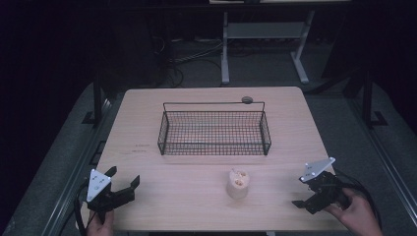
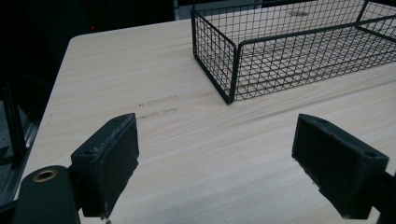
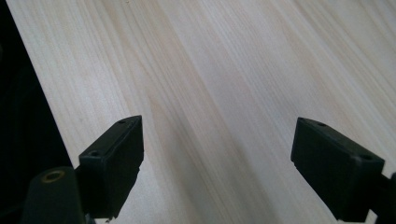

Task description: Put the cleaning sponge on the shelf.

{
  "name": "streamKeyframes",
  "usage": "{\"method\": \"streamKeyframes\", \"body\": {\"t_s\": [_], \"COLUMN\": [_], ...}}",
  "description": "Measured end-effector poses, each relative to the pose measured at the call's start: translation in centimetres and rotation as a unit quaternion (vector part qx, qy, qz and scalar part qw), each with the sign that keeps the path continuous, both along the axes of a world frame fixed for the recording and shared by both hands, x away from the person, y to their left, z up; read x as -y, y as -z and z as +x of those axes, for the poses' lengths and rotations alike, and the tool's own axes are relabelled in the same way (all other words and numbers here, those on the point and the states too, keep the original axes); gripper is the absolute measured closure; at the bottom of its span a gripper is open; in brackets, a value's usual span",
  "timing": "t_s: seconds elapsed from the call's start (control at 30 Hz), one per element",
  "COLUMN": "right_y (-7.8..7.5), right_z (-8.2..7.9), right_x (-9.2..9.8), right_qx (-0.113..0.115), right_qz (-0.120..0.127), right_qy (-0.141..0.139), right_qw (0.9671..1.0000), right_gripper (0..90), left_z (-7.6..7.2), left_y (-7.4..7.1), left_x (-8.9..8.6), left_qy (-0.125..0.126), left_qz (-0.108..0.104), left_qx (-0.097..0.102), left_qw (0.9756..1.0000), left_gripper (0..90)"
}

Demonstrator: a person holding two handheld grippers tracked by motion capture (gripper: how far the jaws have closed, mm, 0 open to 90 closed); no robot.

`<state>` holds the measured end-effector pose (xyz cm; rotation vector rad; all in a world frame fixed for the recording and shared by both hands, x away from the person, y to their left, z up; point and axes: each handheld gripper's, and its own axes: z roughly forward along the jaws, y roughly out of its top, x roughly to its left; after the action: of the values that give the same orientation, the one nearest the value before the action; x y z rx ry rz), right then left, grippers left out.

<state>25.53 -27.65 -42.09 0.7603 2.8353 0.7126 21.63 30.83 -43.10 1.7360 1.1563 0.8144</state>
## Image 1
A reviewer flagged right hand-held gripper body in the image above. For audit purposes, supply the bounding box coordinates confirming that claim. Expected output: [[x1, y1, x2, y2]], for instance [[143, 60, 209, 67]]
[[299, 156, 350, 215]]

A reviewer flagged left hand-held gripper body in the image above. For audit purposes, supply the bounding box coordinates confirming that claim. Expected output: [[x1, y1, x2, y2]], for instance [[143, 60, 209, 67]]
[[86, 168, 137, 214]]

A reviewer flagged black wire basket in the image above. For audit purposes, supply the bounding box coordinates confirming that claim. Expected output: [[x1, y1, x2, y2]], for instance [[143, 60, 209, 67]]
[[156, 100, 272, 157]]

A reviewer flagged person's left hand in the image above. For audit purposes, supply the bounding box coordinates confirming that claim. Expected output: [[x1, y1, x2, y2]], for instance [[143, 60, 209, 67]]
[[86, 209, 115, 236]]

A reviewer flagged person's right hand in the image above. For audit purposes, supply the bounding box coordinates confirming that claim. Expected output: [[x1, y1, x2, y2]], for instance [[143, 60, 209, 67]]
[[324, 188, 384, 236]]

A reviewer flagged aluminium frame rail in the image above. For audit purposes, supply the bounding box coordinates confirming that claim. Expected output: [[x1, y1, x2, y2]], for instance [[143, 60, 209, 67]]
[[347, 97, 417, 227], [41, 97, 116, 236]]

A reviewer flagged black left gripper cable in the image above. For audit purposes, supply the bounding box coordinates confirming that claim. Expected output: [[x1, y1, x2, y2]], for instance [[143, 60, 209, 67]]
[[58, 182, 99, 236]]

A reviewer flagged black upright post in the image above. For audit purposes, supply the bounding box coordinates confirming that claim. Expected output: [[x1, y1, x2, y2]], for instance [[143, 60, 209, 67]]
[[360, 65, 389, 130], [82, 67, 105, 126]]

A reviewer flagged bundle of floor cables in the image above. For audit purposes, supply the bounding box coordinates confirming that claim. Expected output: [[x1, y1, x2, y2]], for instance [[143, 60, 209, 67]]
[[150, 35, 224, 89]]

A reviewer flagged white metal desk frame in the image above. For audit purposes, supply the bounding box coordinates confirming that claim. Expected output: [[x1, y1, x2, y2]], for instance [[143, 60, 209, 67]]
[[220, 9, 317, 86]]

